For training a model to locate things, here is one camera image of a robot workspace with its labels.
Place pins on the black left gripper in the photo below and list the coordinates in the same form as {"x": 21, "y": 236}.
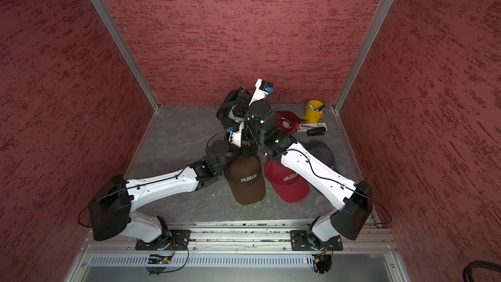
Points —
{"x": 253, "y": 149}

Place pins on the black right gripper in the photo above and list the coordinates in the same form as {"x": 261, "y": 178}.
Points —
{"x": 244, "y": 99}

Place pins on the black baseball cap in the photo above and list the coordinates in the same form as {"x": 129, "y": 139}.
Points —
{"x": 225, "y": 113}

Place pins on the red baseball cap back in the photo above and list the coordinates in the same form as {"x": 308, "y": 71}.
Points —
{"x": 288, "y": 121}

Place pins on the red baseball cap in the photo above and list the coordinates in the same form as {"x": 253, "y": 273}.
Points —
{"x": 289, "y": 185}
{"x": 288, "y": 121}

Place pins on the red baseball cap front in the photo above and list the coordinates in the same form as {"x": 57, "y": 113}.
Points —
{"x": 289, "y": 185}

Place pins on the dark grey baseball cap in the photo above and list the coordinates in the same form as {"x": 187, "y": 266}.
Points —
{"x": 322, "y": 152}

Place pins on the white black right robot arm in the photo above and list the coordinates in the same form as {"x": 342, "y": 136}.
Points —
{"x": 352, "y": 201}

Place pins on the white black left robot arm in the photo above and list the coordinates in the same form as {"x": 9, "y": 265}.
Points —
{"x": 113, "y": 209}

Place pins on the white toothpaste box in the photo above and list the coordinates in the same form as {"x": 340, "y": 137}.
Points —
{"x": 305, "y": 127}

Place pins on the yellow plastic bucket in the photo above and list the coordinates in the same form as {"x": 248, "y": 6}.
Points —
{"x": 314, "y": 111}

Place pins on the small black device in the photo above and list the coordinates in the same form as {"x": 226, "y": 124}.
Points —
{"x": 316, "y": 131}

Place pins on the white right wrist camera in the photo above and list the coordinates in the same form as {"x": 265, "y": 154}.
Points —
{"x": 262, "y": 90}

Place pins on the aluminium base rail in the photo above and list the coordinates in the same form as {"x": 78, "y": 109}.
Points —
{"x": 273, "y": 236}

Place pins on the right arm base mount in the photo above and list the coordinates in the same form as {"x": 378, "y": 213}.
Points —
{"x": 306, "y": 241}

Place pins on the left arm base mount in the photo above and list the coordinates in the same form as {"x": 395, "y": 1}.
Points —
{"x": 178, "y": 240}

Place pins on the aluminium corner post right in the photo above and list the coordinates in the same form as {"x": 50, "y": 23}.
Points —
{"x": 371, "y": 34}

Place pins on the aluminium corner post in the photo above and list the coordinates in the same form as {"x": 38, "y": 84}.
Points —
{"x": 371, "y": 34}
{"x": 107, "y": 19}

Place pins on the aluminium corner post left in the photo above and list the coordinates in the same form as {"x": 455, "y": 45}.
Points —
{"x": 107, "y": 19}

